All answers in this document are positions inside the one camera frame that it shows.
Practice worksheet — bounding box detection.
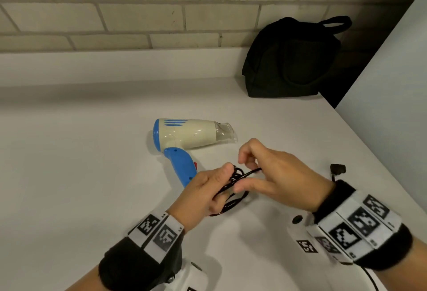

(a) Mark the person's left hand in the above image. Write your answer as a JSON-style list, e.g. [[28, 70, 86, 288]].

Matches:
[[166, 162, 249, 233]]

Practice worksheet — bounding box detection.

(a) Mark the person's right hand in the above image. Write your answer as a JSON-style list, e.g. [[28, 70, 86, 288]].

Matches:
[[233, 137, 336, 213]]

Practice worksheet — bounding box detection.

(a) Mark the black power cord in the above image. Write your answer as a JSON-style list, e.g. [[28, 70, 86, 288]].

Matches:
[[208, 164, 347, 218]]

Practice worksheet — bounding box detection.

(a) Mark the white and blue hair dryer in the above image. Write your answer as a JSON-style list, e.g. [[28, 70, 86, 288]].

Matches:
[[153, 117, 238, 188]]

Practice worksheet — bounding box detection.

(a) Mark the black fabric bag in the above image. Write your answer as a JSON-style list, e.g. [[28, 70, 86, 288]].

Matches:
[[242, 16, 353, 98]]

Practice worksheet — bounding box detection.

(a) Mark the person's right forearm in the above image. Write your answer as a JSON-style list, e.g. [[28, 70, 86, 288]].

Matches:
[[377, 235, 427, 291]]

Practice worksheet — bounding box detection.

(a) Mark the person's left forearm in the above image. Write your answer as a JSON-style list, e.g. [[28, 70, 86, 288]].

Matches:
[[65, 264, 111, 291]]

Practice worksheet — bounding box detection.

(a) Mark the black wristband with marker tags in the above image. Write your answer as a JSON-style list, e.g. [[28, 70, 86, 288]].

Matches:
[[306, 179, 414, 271], [98, 212, 186, 291]]

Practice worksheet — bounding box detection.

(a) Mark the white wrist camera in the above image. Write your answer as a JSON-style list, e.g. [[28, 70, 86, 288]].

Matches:
[[166, 260, 209, 291], [286, 214, 354, 267]]

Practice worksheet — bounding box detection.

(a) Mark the thin black camera cable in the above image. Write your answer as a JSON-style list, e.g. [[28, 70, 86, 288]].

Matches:
[[362, 266, 379, 291]]

